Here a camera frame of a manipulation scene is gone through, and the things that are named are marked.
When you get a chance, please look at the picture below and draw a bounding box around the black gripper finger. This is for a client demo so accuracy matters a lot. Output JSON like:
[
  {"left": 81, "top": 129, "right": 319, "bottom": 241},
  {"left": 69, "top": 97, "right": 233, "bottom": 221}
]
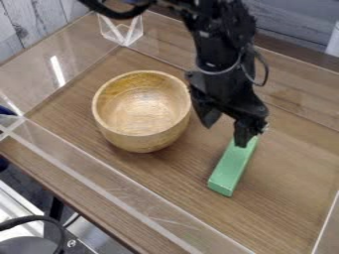
[
  {"left": 233, "top": 119, "right": 267, "bottom": 148},
  {"left": 191, "top": 92, "right": 221, "bottom": 128}
]

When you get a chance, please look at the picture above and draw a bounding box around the black table leg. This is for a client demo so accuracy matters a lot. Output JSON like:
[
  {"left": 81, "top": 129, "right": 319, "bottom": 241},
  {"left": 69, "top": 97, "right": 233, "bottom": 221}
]
[{"left": 49, "top": 197, "right": 65, "bottom": 221}]

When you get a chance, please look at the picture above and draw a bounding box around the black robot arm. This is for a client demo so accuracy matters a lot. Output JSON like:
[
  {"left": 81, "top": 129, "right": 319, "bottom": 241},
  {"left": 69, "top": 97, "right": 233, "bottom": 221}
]
[{"left": 78, "top": 0, "right": 268, "bottom": 148}]

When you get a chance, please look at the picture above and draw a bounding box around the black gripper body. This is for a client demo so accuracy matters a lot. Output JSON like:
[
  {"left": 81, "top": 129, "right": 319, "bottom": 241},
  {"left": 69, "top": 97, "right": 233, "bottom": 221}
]
[{"left": 185, "top": 69, "right": 268, "bottom": 122}]

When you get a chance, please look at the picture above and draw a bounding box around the blue object at left edge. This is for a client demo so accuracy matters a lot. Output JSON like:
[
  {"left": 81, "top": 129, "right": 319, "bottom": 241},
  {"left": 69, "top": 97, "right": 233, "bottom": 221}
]
[{"left": 0, "top": 105, "right": 17, "bottom": 115}]

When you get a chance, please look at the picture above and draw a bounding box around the black cable loop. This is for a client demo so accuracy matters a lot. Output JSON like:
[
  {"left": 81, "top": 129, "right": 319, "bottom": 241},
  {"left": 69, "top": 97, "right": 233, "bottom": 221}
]
[{"left": 0, "top": 214, "right": 66, "bottom": 254}]

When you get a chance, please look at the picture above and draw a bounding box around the green rectangular block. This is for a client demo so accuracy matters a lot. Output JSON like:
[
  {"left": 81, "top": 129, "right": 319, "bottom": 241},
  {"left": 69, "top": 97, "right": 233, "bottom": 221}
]
[{"left": 207, "top": 137, "right": 257, "bottom": 197}]

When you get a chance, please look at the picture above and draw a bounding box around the clear acrylic corner bracket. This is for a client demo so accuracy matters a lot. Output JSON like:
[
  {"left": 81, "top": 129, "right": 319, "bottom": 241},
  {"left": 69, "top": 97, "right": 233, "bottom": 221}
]
[{"left": 96, "top": 14, "right": 144, "bottom": 47}]

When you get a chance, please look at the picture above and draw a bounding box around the brown wooden bowl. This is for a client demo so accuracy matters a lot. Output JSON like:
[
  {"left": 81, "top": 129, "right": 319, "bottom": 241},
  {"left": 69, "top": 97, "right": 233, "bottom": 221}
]
[{"left": 91, "top": 70, "right": 192, "bottom": 153}]

